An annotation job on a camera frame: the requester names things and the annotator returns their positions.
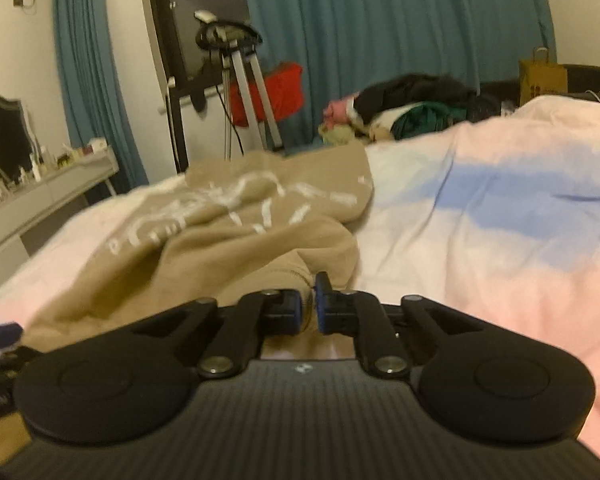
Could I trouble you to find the blue curtain right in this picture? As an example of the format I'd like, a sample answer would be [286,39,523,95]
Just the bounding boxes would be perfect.
[247,0,556,148]

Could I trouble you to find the black framed mirror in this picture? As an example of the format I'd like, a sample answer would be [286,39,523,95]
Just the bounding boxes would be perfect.
[0,96,40,188]

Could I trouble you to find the white vanity desk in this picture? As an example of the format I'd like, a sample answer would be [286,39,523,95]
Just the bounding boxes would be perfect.
[0,148,119,287]

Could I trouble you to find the blue curtain left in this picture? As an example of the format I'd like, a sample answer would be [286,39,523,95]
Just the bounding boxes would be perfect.
[53,0,148,192]

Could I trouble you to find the brown paper bag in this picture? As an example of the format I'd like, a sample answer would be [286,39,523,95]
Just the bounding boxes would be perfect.
[518,47,568,105]

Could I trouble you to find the red cloth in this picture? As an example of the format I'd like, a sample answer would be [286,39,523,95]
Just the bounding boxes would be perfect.
[230,62,304,128]

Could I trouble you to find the black bedside table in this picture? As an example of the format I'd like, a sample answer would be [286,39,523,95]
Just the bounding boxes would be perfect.
[480,64,600,106]

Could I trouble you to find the silver tripod stand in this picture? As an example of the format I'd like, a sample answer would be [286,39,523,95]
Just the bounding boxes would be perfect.
[195,10,283,159]

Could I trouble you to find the tan printed t-shirt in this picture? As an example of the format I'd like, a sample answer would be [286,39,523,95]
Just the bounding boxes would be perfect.
[22,142,374,352]

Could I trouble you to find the blue curtain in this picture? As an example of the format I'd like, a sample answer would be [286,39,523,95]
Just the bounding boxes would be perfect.
[247,0,556,148]
[53,0,148,192]

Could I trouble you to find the pile of dark clothes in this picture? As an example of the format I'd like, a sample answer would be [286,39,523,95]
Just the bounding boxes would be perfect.
[318,73,502,145]

